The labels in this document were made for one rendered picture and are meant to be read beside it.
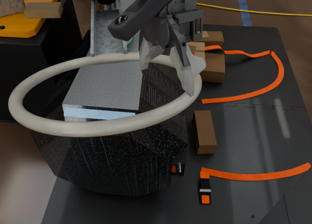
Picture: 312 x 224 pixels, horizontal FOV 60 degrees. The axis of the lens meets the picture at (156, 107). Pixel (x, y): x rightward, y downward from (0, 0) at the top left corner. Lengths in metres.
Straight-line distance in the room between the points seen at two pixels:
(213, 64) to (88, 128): 1.95
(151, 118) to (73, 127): 0.15
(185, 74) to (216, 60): 1.97
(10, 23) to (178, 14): 1.47
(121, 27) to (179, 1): 0.13
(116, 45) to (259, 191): 1.32
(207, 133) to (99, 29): 1.10
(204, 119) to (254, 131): 0.40
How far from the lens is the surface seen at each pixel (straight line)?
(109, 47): 1.02
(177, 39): 0.46
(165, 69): 1.46
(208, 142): 1.86
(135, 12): 0.45
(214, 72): 2.32
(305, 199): 1.28
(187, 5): 0.51
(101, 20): 1.18
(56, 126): 0.55
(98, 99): 1.19
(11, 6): 1.91
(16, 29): 1.78
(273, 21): 3.39
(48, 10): 1.79
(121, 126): 0.51
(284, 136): 2.21
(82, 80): 1.29
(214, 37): 2.73
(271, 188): 1.95
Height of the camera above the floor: 1.68
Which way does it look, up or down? 50 degrees down
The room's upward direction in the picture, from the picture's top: straight up
